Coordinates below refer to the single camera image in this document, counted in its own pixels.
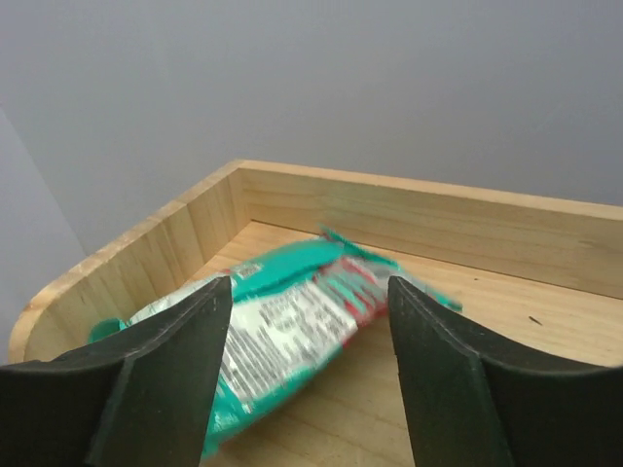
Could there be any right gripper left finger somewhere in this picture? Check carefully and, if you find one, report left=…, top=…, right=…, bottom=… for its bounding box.
left=1, top=277, right=232, bottom=466

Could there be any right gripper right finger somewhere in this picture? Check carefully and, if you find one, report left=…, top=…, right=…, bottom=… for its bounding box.
left=388, top=276, right=622, bottom=466

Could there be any teal candy bag white back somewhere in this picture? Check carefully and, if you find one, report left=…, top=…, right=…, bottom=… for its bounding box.
left=87, top=224, right=463, bottom=461

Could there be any wooden two-tier shelf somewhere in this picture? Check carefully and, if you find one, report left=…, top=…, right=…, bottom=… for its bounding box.
left=8, top=159, right=623, bottom=467

